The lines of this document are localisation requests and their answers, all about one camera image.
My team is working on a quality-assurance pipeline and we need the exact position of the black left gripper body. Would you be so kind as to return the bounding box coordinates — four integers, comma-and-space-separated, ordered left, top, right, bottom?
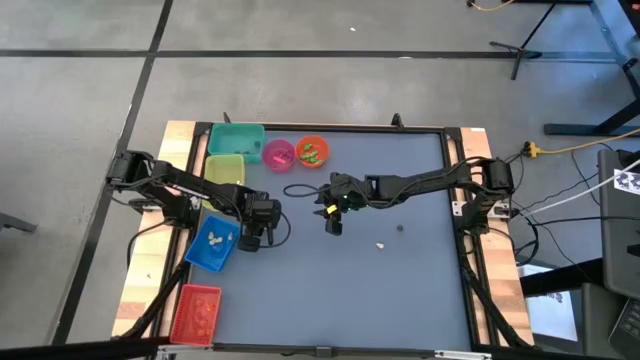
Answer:
238, 192, 284, 254

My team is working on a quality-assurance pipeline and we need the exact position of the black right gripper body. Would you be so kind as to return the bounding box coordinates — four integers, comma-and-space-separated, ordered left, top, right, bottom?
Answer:
314, 171, 379, 237

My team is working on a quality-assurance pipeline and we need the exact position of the yellow-green plastic basket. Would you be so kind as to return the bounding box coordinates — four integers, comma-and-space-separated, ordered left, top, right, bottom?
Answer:
202, 153, 247, 211

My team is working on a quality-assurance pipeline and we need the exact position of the blue plastic basket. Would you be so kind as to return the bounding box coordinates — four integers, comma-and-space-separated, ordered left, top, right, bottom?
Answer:
184, 214, 242, 274

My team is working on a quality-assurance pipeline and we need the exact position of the teal plastic basket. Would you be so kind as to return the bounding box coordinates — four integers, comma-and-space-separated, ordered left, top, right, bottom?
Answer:
207, 122, 266, 164

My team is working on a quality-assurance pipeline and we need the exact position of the orange plastic bowl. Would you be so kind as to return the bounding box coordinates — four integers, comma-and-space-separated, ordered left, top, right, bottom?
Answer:
295, 135, 331, 170

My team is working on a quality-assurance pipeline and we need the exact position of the pink plastic bowl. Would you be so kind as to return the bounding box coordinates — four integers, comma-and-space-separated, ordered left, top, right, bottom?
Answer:
261, 138, 297, 174

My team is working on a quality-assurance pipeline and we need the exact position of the red plastic basket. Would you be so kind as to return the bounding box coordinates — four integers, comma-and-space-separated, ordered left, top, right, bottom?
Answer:
168, 283, 223, 348

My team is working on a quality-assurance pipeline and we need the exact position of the black tripod stand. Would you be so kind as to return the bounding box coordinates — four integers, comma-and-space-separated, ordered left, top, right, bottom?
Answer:
488, 0, 557, 81

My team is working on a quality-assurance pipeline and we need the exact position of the white paper sheet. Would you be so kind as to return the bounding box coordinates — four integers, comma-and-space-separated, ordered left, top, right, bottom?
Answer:
519, 264, 579, 342

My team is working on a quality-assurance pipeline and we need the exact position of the grey floor object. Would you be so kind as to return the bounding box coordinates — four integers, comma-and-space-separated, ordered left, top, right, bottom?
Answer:
0, 212, 39, 235

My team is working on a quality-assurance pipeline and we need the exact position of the dark grey cabinet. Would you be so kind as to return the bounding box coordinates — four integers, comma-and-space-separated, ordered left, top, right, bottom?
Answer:
597, 148, 640, 301

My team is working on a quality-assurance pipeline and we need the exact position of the white marker tag paper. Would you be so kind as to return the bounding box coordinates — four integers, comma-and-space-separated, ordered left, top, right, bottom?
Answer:
613, 168, 640, 196

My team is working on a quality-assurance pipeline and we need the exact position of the dark keyboard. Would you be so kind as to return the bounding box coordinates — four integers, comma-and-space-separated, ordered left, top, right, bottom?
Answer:
607, 294, 640, 359

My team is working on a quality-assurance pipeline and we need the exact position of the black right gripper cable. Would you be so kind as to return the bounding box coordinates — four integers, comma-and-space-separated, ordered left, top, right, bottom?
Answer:
282, 182, 331, 200

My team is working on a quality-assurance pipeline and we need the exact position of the black metal table frame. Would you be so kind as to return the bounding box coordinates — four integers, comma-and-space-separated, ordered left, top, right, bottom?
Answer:
149, 113, 536, 357

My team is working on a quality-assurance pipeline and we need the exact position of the black cable conduit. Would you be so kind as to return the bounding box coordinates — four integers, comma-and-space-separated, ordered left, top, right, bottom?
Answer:
459, 239, 534, 349
117, 234, 194, 341

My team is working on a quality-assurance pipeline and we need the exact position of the yellow extension cord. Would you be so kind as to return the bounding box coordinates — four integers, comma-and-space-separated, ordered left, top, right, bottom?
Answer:
538, 127, 640, 154

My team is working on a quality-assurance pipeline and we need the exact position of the thin yellow cable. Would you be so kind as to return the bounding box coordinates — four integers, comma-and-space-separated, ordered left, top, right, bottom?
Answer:
467, 0, 516, 12

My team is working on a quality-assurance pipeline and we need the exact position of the black desk frame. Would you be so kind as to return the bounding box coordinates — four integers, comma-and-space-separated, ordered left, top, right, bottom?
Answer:
543, 0, 640, 137

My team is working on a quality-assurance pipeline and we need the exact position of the white cable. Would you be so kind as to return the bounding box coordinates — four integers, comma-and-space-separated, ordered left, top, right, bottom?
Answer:
519, 158, 640, 217

